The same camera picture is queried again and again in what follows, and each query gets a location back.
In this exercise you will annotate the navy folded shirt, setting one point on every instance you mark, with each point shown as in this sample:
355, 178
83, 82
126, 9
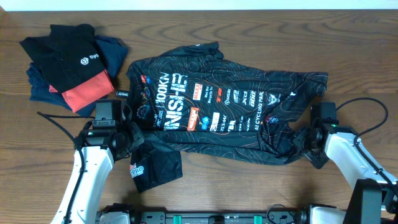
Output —
111, 52

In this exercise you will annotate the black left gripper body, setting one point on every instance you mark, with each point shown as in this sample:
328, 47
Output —
131, 138

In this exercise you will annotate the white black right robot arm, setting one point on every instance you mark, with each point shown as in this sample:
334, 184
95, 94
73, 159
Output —
374, 188

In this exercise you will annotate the red folded shirt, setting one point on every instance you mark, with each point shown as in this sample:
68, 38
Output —
88, 92

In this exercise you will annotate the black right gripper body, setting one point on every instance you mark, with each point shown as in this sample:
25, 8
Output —
303, 141

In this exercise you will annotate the black folded polo shirt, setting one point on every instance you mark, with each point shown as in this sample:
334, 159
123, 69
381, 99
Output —
67, 57

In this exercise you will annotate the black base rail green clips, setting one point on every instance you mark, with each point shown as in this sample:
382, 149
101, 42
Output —
217, 217

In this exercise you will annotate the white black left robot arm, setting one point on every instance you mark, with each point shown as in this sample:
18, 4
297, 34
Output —
97, 147

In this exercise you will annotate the black printed cycling jersey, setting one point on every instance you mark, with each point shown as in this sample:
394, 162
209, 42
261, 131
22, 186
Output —
191, 99

